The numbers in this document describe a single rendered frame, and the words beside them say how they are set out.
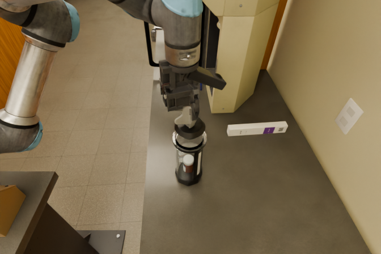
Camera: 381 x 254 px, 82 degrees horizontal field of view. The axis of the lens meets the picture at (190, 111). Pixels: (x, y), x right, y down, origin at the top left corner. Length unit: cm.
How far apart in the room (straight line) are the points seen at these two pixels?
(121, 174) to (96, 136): 53
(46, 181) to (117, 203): 99
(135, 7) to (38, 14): 36
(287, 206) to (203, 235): 31
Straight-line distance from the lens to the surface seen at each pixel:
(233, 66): 93
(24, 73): 84
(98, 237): 185
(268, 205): 87
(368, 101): 89
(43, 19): 77
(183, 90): 51
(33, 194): 100
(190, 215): 81
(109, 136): 232
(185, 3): 41
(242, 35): 87
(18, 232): 95
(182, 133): 62
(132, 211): 187
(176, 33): 43
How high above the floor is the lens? 170
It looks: 44 degrees down
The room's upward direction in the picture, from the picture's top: 2 degrees clockwise
